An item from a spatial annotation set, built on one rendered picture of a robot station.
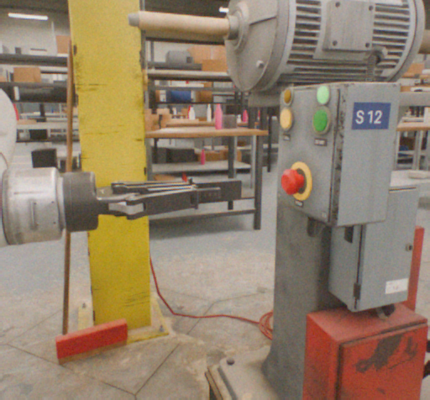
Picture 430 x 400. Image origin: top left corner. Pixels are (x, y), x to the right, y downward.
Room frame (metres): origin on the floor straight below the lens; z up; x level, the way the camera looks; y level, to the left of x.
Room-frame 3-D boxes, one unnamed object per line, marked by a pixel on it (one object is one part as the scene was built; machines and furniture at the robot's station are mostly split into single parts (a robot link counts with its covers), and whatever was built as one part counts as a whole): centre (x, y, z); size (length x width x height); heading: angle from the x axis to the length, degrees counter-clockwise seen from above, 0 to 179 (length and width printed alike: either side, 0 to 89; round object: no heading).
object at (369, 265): (0.75, -0.35, 0.93); 0.15 x 0.10 x 0.55; 110
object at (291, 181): (0.55, -0.13, 0.97); 0.04 x 0.04 x 0.04; 20
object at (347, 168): (0.61, -0.24, 0.99); 0.24 x 0.21 x 0.26; 110
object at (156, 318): (1.69, 0.47, 0.02); 0.40 x 0.40 x 0.02; 20
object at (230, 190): (0.50, -0.01, 0.97); 0.07 x 0.01 x 0.03; 110
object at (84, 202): (0.45, 0.14, 0.97); 0.09 x 0.08 x 0.07; 110
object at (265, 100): (0.90, -0.30, 1.11); 0.36 x 0.24 x 0.04; 110
